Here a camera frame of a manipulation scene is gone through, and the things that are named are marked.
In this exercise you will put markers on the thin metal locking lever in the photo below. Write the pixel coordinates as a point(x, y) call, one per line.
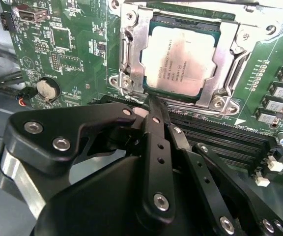
point(237, 71)

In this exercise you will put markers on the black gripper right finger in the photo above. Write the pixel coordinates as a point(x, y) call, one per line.
point(195, 172)

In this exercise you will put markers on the silver CPU green edge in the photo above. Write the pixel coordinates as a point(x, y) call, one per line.
point(178, 59)

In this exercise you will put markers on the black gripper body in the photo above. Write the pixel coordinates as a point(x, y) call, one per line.
point(94, 204)

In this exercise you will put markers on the metal socket cover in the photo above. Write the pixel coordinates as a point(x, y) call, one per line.
point(139, 46)

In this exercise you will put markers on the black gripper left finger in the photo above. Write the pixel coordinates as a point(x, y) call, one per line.
point(45, 127)

